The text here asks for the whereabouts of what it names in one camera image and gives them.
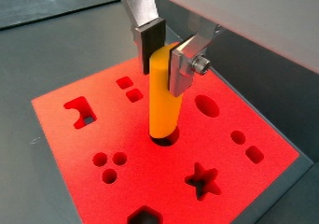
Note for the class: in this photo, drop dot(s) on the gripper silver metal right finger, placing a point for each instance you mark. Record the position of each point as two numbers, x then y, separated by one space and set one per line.
187 56

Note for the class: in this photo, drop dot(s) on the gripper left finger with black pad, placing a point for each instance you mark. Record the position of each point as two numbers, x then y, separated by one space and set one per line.
147 27

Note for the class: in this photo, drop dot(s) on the yellow oval peg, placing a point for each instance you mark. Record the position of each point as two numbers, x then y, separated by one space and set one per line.
164 105

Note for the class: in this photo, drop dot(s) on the red shape board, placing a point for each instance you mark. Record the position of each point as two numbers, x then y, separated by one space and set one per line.
123 178

